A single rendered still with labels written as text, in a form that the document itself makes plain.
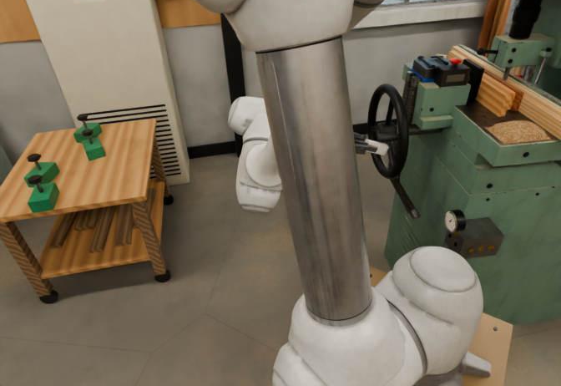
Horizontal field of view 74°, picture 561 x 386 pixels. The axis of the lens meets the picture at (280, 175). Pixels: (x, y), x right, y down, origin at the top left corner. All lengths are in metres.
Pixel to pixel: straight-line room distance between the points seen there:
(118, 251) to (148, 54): 0.96
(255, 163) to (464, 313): 0.48
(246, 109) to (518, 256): 1.02
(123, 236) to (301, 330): 1.36
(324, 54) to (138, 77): 1.75
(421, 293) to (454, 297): 0.05
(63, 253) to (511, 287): 1.81
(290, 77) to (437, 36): 2.44
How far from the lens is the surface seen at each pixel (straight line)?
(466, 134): 1.16
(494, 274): 1.51
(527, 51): 1.26
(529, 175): 1.24
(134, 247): 1.81
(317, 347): 0.57
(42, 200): 1.56
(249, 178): 0.83
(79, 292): 2.00
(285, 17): 0.39
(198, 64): 2.38
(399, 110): 1.08
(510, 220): 1.33
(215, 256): 1.91
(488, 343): 0.97
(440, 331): 0.69
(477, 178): 1.15
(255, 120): 0.90
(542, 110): 1.18
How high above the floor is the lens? 1.38
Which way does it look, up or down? 36 degrees down
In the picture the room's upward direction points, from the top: 2 degrees counter-clockwise
